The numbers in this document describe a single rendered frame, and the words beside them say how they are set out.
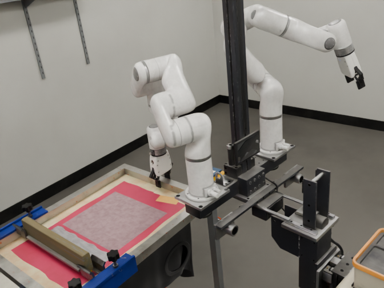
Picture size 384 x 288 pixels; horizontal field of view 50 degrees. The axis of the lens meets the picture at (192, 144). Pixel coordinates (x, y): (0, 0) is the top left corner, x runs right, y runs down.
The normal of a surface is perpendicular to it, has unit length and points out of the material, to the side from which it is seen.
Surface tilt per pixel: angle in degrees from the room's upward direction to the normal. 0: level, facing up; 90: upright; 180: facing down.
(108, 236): 0
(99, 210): 0
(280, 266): 0
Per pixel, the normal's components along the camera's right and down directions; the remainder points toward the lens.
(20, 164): 0.77, 0.20
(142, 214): -0.11, -0.90
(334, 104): -0.63, 0.40
